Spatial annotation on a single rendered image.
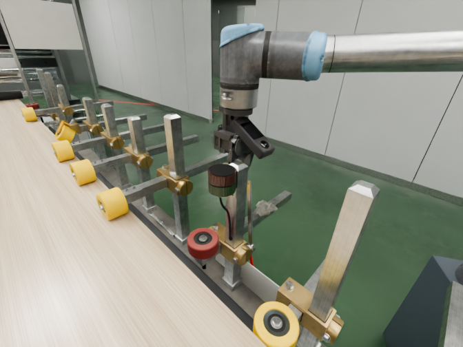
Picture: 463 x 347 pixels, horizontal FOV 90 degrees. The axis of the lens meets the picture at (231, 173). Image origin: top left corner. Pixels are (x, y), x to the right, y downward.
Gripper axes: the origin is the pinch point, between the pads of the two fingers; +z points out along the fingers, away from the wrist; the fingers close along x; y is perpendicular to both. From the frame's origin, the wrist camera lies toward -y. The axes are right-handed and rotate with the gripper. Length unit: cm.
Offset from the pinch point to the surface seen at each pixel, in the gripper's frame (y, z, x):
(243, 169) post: -7.3, -9.4, 7.8
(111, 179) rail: 82, 30, 9
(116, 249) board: 10.4, 10.5, 32.2
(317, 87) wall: 99, 8, -254
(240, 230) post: -7.3, 8.3, 7.7
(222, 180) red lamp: -7.8, -9.5, 14.5
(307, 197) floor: 42, 100, -155
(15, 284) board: 15, 11, 50
